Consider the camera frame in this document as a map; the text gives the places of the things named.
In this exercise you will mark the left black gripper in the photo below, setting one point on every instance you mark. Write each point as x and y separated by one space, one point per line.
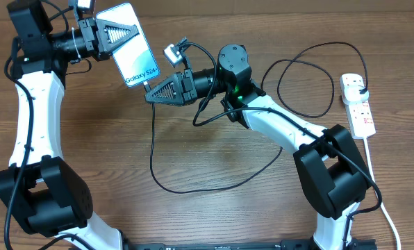
93 29

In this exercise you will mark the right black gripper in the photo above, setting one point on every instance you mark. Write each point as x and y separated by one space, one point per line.
176 80

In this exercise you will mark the blue Samsung Galaxy smartphone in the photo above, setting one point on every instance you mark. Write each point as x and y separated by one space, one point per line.
134 59

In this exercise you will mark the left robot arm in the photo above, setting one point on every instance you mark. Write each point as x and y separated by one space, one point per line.
41 192

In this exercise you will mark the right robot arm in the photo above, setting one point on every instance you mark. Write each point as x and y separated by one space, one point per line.
331 170

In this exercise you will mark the white charger plug adapter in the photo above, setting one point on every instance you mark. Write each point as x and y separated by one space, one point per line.
352 94

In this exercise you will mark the white power strip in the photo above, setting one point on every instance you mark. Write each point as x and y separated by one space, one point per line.
359 115

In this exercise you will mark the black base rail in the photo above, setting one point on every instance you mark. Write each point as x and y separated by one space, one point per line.
221 246

